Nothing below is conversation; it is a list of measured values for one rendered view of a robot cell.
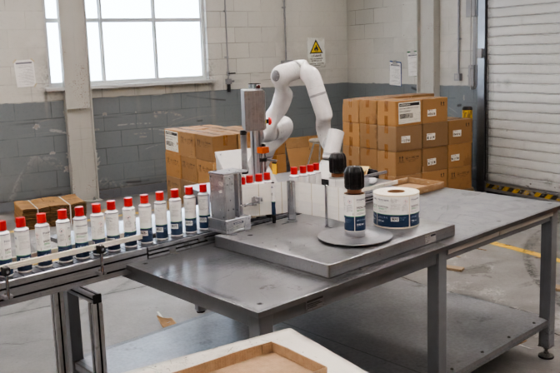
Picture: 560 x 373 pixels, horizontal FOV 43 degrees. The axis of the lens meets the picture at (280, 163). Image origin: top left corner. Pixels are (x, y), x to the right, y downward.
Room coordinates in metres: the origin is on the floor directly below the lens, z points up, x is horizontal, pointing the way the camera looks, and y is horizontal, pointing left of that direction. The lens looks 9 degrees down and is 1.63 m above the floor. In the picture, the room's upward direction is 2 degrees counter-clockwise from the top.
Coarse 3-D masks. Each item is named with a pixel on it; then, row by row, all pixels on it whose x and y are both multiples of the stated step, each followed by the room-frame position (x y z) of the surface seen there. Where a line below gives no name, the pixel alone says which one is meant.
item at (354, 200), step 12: (348, 168) 2.82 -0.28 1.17; (360, 168) 2.83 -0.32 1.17; (348, 180) 2.82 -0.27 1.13; (360, 180) 2.81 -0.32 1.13; (348, 192) 2.83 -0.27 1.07; (360, 192) 2.83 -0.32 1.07; (348, 204) 2.81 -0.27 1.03; (360, 204) 2.81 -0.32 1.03; (348, 216) 2.81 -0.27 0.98; (360, 216) 2.81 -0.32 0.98; (348, 228) 2.81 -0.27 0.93; (360, 228) 2.80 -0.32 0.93
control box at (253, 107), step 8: (248, 96) 3.30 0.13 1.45; (256, 96) 3.31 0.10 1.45; (264, 96) 3.32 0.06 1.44; (248, 104) 3.30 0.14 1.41; (256, 104) 3.31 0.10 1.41; (264, 104) 3.32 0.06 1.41; (248, 112) 3.30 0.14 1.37; (256, 112) 3.31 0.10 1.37; (264, 112) 3.32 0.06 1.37; (248, 120) 3.30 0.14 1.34; (256, 120) 3.31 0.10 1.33; (264, 120) 3.32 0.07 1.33; (248, 128) 3.30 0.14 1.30; (256, 128) 3.31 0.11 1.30; (264, 128) 3.31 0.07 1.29
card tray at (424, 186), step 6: (402, 180) 4.24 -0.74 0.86; (408, 180) 4.27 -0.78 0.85; (414, 180) 4.23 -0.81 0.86; (420, 180) 4.20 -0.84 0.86; (426, 180) 4.17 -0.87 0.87; (432, 180) 4.14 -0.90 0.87; (402, 186) 4.15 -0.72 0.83; (408, 186) 4.14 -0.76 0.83; (414, 186) 4.14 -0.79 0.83; (420, 186) 4.13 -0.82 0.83; (426, 186) 3.97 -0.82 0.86; (432, 186) 4.01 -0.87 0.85; (438, 186) 4.05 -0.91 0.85; (420, 192) 3.93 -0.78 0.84; (426, 192) 3.97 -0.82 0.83
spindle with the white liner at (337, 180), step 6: (330, 156) 3.23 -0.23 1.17; (336, 156) 3.21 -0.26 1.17; (342, 156) 3.22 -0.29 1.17; (330, 162) 3.23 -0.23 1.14; (336, 162) 3.21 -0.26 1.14; (342, 162) 3.21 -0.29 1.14; (330, 168) 3.23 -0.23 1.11; (336, 168) 3.21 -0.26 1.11; (342, 168) 3.21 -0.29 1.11; (336, 174) 3.22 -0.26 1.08; (342, 174) 3.23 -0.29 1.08; (330, 180) 3.23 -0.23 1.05; (336, 180) 3.21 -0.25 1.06; (342, 180) 3.21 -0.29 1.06; (336, 186) 3.21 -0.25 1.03; (342, 186) 3.21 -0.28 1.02
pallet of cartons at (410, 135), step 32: (384, 96) 7.85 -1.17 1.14; (416, 96) 7.84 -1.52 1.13; (352, 128) 7.48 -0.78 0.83; (384, 128) 7.06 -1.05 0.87; (416, 128) 7.08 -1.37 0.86; (448, 128) 7.34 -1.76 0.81; (352, 160) 7.48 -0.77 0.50; (384, 160) 7.07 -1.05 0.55; (416, 160) 7.09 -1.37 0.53; (448, 160) 7.35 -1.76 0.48
